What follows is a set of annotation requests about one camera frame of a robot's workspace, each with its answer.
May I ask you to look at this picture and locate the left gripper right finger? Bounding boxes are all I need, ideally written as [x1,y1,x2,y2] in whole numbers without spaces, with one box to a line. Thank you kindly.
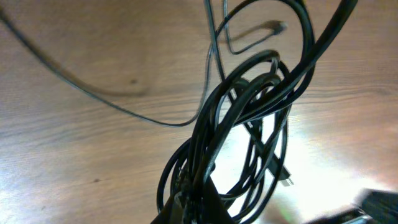
[200,177,235,224]

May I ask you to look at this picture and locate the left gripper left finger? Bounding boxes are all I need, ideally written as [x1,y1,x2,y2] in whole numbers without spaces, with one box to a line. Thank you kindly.
[150,184,193,224]

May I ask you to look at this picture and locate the black cable bundle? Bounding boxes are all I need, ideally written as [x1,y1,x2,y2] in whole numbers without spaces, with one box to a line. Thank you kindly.
[155,0,360,224]

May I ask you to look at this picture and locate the black USB-A cable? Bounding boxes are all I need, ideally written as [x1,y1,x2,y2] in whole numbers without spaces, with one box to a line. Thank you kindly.
[0,0,289,128]

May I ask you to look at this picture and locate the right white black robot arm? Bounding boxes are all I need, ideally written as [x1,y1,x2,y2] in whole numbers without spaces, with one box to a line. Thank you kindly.
[307,189,397,224]

